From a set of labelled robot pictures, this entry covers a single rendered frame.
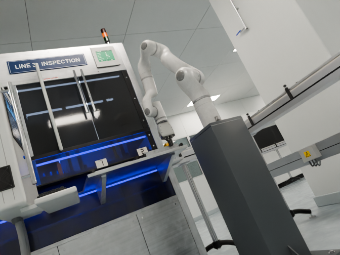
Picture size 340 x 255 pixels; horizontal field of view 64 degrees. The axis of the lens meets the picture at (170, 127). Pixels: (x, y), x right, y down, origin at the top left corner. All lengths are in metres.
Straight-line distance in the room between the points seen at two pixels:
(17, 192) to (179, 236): 1.19
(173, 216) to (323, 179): 1.48
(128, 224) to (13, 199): 0.87
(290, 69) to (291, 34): 0.31
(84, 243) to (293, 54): 2.34
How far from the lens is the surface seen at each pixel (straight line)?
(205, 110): 1.65
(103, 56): 2.58
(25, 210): 1.59
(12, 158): 1.57
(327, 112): 2.71
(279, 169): 2.38
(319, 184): 2.99
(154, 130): 2.32
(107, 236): 2.05
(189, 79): 1.68
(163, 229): 2.14
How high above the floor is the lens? 0.51
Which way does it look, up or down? 16 degrees up
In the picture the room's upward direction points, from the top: 23 degrees counter-clockwise
